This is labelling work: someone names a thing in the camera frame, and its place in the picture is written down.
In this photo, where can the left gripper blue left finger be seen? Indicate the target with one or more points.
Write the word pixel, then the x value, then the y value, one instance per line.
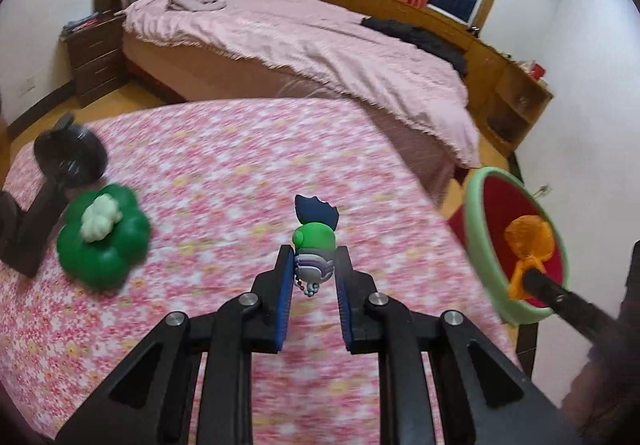
pixel 269 321

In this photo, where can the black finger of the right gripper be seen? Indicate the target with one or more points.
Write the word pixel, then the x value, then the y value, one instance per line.
pixel 586 318

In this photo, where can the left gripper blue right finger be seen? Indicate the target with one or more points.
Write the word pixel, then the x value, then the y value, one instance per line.
pixel 359 330

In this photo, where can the green cartoon figure keychain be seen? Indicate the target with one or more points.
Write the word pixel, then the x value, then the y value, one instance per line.
pixel 314 242

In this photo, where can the orange plastic wrapper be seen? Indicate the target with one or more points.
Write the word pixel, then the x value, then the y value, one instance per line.
pixel 531 239

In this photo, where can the pink floral table cloth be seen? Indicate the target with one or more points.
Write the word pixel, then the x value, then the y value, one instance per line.
pixel 217 181

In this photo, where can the red bin with green rim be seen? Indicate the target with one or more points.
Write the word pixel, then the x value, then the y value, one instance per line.
pixel 499 224

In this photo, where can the green pepper toy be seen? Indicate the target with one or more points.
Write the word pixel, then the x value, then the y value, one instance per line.
pixel 105 234

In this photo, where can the long wooden cabinet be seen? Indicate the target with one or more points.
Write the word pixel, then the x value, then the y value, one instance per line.
pixel 504 100

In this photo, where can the wooden bed base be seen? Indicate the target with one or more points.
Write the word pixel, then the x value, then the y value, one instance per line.
pixel 191 74

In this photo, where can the black clothes on bed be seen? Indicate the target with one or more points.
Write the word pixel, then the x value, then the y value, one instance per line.
pixel 422 39

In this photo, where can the pink checked bedspread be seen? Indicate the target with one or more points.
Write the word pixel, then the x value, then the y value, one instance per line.
pixel 327 44

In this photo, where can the dark wooden nightstand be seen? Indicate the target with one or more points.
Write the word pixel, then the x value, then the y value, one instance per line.
pixel 94 51

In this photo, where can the grey folded cloth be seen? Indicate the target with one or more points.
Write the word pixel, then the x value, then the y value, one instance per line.
pixel 196 5

